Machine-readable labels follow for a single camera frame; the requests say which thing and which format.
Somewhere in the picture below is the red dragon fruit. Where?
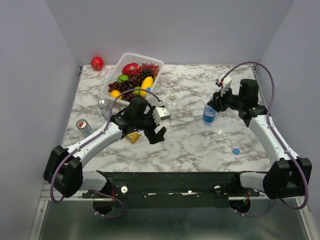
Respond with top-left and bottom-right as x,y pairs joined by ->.
121,62 -> 142,76

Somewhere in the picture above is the tall clear plastic bottle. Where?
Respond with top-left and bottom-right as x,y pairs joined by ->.
165,95 -> 179,114

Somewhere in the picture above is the yellow lemon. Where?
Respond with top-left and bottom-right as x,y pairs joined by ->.
110,89 -> 123,100

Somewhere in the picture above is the dark red grape bunch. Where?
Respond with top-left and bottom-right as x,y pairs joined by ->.
108,75 -> 143,102

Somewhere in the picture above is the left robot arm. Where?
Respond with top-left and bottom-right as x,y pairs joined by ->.
43,96 -> 170,198

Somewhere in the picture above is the red top drink can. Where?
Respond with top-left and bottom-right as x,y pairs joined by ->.
76,118 -> 93,138

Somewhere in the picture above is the black grape bunch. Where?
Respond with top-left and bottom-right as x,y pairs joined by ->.
140,69 -> 154,79

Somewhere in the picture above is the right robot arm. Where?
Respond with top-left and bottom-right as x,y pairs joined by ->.
208,79 -> 312,200

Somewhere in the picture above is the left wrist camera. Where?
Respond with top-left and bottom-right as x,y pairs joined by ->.
152,106 -> 171,125

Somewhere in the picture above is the red apple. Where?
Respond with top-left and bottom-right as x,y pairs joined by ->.
90,56 -> 104,71

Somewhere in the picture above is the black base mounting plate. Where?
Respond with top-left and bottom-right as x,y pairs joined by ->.
82,171 -> 261,209

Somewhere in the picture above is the green lime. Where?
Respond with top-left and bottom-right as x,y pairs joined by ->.
132,86 -> 141,96

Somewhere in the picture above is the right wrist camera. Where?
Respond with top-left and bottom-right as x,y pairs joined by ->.
215,73 -> 232,97

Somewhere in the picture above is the light red grape bunch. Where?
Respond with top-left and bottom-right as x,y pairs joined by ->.
141,63 -> 160,77

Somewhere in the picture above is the silver blue drink can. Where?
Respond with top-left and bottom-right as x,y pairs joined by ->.
97,99 -> 112,121

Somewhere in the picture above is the yellow candy bag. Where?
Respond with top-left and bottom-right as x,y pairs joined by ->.
125,131 -> 141,144

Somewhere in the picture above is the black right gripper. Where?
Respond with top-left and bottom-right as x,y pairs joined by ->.
207,84 -> 244,113

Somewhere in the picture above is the yellow mango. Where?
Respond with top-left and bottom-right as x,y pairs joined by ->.
140,76 -> 154,98

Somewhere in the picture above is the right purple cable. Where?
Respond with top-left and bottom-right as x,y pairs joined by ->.
219,61 -> 310,210

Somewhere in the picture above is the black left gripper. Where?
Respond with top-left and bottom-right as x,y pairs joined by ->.
135,106 -> 167,145

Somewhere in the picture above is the green striped fruit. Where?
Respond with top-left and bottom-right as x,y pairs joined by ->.
117,74 -> 129,83

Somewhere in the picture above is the blue label water bottle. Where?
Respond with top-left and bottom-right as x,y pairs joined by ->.
202,104 -> 218,126

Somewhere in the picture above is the white plastic fruit basket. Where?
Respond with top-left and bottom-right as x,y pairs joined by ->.
101,53 -> 164,106

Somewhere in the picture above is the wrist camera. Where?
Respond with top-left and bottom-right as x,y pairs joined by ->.
215,73 -> 232,97
152,106 -> 171,125

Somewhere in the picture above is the small clear plastic bottle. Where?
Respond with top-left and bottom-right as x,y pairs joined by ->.
145,92 -> 158,106

